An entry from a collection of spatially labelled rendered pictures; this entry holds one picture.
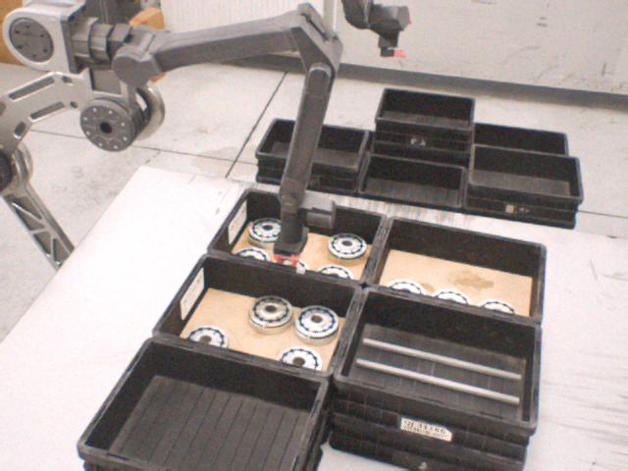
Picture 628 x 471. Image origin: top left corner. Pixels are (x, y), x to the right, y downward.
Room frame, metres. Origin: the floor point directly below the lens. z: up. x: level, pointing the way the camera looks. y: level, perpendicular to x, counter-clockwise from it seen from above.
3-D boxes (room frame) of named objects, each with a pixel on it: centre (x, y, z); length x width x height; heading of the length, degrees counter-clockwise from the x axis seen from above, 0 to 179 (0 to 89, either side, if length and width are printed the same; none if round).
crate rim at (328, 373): (1.23, 0.09, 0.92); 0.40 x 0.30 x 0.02; 75
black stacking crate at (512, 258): (1.41, -0.38, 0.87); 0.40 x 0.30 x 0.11; 75
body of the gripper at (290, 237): (1.45, 0.03, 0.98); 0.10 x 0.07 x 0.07; 166
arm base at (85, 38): (1.44, 0.43, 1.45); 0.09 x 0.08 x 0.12; 168
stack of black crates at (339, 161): (2.56, -0.03, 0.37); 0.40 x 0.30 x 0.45; 78
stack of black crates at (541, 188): (2.40, -0.82, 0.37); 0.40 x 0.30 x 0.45; 78
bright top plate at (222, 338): (1.19, 0.21, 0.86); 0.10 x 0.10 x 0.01
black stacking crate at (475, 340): (1.13, -0.30, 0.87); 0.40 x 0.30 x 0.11; 75
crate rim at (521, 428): (1.13, -0.30, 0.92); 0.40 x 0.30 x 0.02; 75
